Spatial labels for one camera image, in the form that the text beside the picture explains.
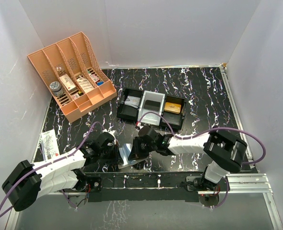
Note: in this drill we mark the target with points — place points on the white middle card tray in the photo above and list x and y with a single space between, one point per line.
151 118

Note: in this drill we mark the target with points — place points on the white patterned paper sheet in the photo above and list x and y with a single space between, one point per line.
49 144

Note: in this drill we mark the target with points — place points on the silver credit card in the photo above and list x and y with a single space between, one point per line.
132 101

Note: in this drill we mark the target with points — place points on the round patterned tin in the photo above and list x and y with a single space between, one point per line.
56 88

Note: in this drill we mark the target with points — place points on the white red box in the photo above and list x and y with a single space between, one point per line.
68 83

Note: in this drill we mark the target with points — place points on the white label card stack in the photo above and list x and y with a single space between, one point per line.
84 84

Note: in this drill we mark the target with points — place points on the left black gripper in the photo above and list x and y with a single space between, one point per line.
117 158

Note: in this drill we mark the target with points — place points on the black right card tray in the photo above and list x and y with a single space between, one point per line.
175 120

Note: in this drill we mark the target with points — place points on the orange plastic file organizer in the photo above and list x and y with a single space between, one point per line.
73 56

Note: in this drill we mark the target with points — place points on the black left card tray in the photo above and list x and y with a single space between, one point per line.
126 112

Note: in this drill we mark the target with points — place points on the small colourful packet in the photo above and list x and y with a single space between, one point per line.
94 77

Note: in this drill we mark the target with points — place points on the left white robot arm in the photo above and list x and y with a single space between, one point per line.
30 181

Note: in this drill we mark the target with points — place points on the black card tray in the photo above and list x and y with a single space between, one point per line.
126 112
175 120

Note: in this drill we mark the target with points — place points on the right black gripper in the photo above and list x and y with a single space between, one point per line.
136 153

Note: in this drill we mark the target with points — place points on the gold credit card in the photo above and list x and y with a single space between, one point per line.
172 107

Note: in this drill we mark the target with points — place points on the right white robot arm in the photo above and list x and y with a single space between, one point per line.
225 149

